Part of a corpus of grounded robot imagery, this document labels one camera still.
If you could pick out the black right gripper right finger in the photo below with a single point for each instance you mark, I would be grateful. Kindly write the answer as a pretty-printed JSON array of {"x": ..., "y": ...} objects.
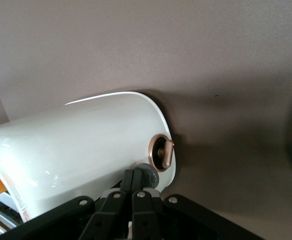
[{"x": 146, "y": 220}]

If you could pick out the cream white toaster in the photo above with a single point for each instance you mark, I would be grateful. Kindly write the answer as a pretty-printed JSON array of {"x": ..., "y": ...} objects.
[{"x": 73, "y": 140}]

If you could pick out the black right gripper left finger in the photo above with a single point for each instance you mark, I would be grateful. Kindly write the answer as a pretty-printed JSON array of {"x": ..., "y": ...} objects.
[{"x": 106, "y": 220}]

